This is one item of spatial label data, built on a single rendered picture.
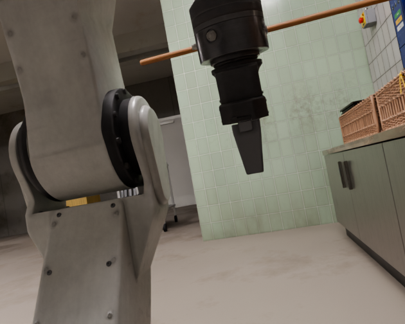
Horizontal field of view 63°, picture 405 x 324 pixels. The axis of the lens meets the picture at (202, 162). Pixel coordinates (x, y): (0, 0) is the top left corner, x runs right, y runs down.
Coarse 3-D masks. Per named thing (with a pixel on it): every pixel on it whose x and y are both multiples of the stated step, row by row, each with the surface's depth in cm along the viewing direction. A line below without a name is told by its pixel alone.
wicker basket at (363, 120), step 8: (368, 96) 126; (360, 104) 138; (368, 104) 128; (376, 104) 123; (352, 112) 150; (360, 112) 140; (368, 112) 130; (376, 112) 123; (344, 120) 168; (352, 120) 153; (360, 120) 143; (368, 120) 132; (376, 120) 123; (344, 128) 171; (352, 128) 156; (360, 128) 145; (368, 128) 133; (376, 128) 125; (344, 136) 173; (352, 136) 159; (360, 136) 147
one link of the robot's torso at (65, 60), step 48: (0, 0) 41; (48, 0) 40; (96, 0) 44; (48, 48) 41; (96, 48) 43; (48, 96) 42; (96, 96) 41; (48, 144) 41; (96, 144) 41; (48, 192) 44; (96, 192) 46
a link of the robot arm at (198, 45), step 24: (216, 24) 37; (240, 24) 37; (264, 24) 39; (192, 48) 42; (216, 48) 38; (240, 48) 37; (264, 48) 40; (216, 72) 39; (240, 72) 38; (240, 96) 38; (264, 96) 38; (240, 120) 37
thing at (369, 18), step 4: (372, 8) 231; (364, 12) 232; (368, 12) 232; (372, 12) 231; (364, 16) 233; (368, 16) 232; (372, 16) 231; (364, 20) 233; (368, 20) 232; (372, 20) 231; (376, 20) 231; (364, 24) 235; (368, 24) 235; (372, 24) 236; (364, 28) 241
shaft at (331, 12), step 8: (368, 0) 149; (376, 0) 148; (384, 0) 148; (336, 8) 151; (344, 8) 151; (352, 8) 150; (304, 16) 154; (312, 16) 153; (320, 16) 153; (328, 16) 153; (280, 24) 156; (288, 24) 156; (296, 24) 156; (184, 48) 165; (160, 56) 167; (168, 56) 166; (176, 56) 166; (144, 64) 170
